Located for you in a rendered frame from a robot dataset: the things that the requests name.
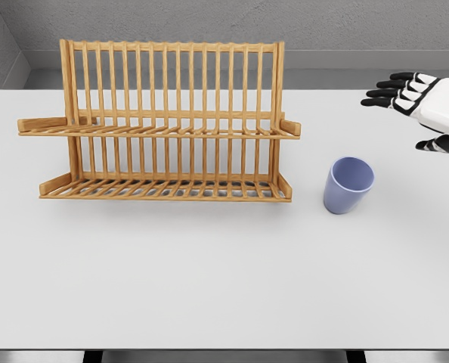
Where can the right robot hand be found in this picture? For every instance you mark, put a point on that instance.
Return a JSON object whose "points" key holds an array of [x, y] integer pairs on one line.
{"points": [[441, 109]]}

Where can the blue-purple plastic cup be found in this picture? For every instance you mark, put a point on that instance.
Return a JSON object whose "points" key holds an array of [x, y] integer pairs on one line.
{"points": [[343, 193]]}

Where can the wooden two-tier dish rack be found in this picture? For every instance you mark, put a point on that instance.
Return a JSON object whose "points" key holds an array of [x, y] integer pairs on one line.
{"points": [[164, 125]]}

